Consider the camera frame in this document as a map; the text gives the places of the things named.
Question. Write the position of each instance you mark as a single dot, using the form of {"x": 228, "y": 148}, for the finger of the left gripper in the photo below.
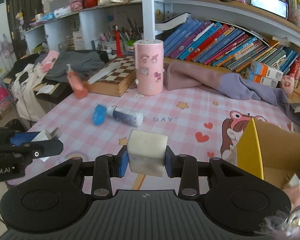
{"x": 31, "y": 150}
{"x": 12, "y": 137}

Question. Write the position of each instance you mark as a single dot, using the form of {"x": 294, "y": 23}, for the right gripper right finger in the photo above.
{"x": 185, "y": 167}

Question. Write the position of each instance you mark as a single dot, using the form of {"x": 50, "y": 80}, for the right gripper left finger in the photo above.
{"x": 106, "y": 167}

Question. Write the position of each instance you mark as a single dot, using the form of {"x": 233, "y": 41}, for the small white plug adapter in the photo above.
{"x": 47, "y": 137}

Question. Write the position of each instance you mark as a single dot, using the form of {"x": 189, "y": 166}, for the beige cube block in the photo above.
{"x": 146, "y": 152}

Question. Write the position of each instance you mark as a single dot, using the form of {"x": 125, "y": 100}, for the blue plastic bag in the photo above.
{"x": 99, "y": 115}

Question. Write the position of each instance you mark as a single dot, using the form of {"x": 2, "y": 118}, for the navy white spray bottle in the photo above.
{"x": 125, "y": 116}

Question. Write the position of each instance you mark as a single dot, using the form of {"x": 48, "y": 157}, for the pink plush glove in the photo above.
{"x": 293, "y": 192}

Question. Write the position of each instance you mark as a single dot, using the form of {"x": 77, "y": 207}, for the large white charger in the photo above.
{"x": 292, "y": 180}

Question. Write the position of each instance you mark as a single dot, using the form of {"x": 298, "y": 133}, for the beige jacket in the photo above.
{"x": 27, "y": 104}

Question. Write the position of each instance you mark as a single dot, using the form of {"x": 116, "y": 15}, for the pink checkered tablecloth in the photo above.
{"x": 191, "y": 118}

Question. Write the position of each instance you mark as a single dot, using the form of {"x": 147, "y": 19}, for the yellow cardboard box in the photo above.
{"x": 268, "y": 152}

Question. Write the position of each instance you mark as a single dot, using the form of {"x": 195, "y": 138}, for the pink purple cloth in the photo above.
{"x": 178, "y": 75}

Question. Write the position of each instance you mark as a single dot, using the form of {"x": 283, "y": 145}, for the wooden chess board box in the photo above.
{"x": 114, "y": 79}

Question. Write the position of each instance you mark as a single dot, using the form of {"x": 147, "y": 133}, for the grey clothing pile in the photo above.
{"x": 83, "y": 62}

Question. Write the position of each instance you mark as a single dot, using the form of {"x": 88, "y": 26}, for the lower orange white box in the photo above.
{"x": 260, "y": 79}

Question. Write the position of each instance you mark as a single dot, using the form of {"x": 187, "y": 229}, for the orange white box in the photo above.
{"x": 260, "y": 79}
{"x": 261, "y": 69}

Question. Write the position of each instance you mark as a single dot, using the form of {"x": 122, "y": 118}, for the red tassel pen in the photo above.
{"x": 118, "y": 42}

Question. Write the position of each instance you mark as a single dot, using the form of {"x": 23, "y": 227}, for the pink cylinder container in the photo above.
{"x": 148, "y": 58}

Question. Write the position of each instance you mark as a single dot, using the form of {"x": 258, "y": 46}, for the upper orange white box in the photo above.
{"x": 261, "y": 69}

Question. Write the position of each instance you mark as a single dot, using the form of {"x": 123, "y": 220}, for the row of books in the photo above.
{"x": 221, "y": 44}

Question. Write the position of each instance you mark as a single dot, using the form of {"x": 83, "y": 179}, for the pink pig plush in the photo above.
{"x": 287, "y": 84}

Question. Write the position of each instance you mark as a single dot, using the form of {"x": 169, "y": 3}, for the white blue bookshelf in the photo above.
{"x": 94, "y": 21}

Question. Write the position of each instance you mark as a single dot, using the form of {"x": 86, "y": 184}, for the digital clock display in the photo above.
{"x": 277, "y": 7}

